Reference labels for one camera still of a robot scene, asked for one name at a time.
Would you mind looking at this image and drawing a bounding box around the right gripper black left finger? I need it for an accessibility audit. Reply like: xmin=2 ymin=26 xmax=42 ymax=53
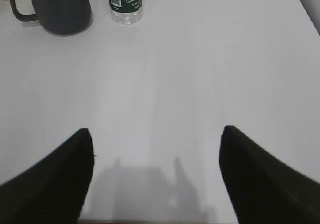
xmin=0 ymin=128 xmax=95 ymax=224

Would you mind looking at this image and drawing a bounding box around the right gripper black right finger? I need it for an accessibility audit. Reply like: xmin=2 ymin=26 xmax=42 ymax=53
xmin=219 ymin=125 xmax=320 ymax=224

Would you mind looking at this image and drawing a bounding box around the clear green-label water bottle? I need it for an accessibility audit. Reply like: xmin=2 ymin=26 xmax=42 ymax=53
xmin=109 ymin=0 xmax=143 ymax=25

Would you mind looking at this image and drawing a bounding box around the dark grey mug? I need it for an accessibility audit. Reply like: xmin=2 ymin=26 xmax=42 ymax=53
xmin=10 ymin=0 xmax=92 ymax=36

